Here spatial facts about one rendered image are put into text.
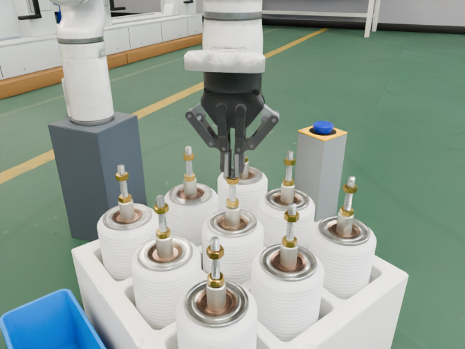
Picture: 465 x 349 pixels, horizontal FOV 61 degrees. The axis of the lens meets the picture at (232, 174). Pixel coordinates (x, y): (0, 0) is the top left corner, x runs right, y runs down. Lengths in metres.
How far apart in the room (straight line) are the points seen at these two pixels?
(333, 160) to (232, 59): 0.43
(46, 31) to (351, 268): 2.57
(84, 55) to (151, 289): 0.52
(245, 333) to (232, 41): 0.33
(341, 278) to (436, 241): 0.55
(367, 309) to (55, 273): 0.67
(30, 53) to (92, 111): 1.84
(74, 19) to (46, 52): 1.89
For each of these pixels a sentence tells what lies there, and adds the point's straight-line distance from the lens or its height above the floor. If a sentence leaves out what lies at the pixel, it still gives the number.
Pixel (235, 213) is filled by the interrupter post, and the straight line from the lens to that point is 0.59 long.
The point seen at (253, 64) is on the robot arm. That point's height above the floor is 0.51.
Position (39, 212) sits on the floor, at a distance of 1.24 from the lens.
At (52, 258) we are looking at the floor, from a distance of 1.04.
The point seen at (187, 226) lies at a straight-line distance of 0.68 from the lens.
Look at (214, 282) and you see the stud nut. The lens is 0.45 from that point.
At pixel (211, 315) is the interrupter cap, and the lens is 0.47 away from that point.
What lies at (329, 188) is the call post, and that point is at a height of 0.20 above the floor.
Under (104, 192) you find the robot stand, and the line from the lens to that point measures 0.93.
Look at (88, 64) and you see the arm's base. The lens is 0.90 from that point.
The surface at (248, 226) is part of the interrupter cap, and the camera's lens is 0.60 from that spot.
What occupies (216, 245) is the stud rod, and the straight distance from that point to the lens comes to 0.43.
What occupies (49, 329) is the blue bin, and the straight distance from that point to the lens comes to 0.79.
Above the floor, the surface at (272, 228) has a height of 0.22.
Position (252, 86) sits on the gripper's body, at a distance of 0.50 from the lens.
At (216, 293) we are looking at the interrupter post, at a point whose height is 0.27.
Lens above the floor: 0.59
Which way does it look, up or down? 26 degrees down
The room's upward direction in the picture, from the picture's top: straight up
